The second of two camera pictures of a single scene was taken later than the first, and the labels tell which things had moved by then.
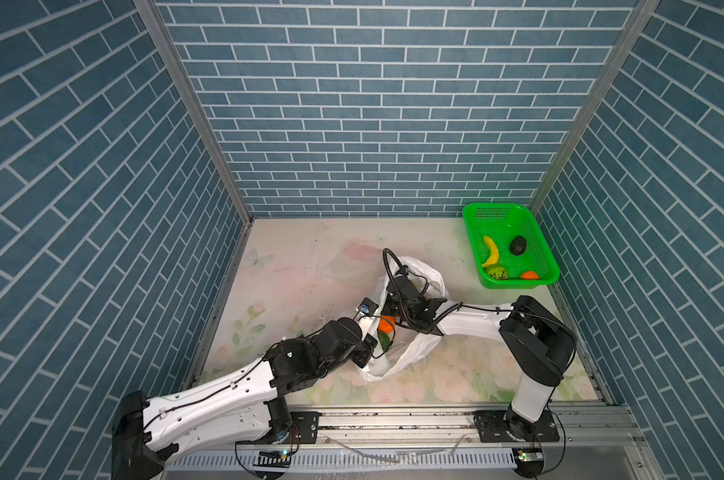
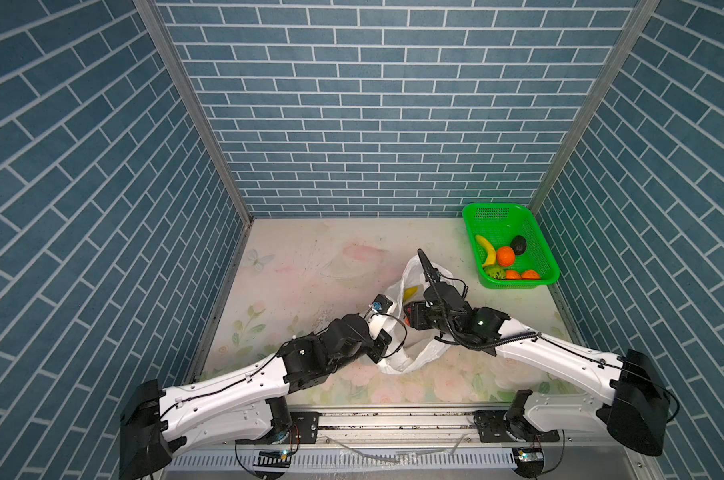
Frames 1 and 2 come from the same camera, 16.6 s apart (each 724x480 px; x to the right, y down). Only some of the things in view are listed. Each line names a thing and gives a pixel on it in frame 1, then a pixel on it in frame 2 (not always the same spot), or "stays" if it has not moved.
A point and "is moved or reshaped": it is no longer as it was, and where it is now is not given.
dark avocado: (518, 245) stays
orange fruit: (387, 323) -> (505, 256)
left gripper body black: (364, 352) -> (380, 345)
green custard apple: (498, 272) stays
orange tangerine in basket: (530, 275) stays
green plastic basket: (500, 222) stays
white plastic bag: (407, 346) is moved or reshaped
